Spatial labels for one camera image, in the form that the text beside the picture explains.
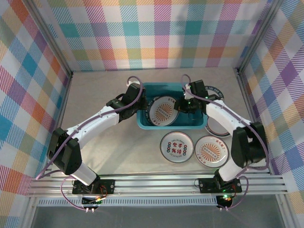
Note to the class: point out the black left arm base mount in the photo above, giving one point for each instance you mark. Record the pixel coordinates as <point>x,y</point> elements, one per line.
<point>108,186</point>

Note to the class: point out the aluminium side rail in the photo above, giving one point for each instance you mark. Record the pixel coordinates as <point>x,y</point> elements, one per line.
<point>248,104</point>
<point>66,95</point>

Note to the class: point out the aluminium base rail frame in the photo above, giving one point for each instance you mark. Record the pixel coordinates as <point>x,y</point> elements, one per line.
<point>154,185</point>

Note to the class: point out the orange sunburst plate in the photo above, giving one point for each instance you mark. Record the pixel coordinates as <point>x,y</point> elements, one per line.
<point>164,111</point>
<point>211,152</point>

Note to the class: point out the navy rimmed lettered plate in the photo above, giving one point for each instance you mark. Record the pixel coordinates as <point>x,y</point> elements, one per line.
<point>217,89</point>

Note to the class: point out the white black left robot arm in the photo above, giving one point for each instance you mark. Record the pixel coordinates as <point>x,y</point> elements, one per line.
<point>95,121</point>

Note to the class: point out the green circuit board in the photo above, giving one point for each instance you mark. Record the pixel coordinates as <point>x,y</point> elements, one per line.
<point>225,200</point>
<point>91,201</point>

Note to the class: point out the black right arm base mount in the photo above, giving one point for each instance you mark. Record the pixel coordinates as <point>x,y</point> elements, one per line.
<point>206,185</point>

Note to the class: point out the teal plastic bin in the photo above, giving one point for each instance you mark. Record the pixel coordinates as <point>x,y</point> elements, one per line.
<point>187,122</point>

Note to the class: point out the red characters plate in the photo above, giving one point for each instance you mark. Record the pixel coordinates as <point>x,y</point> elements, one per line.
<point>176,147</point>

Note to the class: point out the aluminium upright post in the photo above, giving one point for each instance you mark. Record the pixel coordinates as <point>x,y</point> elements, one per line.
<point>51,38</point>
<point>259,35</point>

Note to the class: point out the small green rimmed plate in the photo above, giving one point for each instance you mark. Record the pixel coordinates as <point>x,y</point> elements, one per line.
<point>215,129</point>

